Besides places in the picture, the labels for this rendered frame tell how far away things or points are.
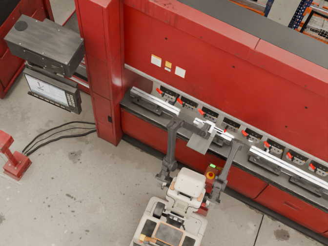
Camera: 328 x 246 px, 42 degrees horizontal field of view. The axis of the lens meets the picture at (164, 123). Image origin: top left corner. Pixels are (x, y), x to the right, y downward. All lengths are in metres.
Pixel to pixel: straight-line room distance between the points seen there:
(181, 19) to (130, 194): 2.35
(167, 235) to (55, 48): 1.72
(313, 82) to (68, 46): 1.65
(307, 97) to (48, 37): 1.82
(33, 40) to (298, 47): 1.78
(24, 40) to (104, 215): 2.15
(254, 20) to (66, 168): 2.74
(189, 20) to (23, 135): 2.78
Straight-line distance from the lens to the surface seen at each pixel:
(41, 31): 3.20
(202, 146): 3.77
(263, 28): 2.85
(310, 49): 2.86
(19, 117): 5.11
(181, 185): 3.26
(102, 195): 4.62
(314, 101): 2.96
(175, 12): 2.81
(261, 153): 3.90
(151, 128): 4.15
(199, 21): 2.79
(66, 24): 4.46
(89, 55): 3.42
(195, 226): 4.29
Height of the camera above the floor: 4.43
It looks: 64 degrees down
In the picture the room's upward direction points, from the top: 9 degrees clockwise
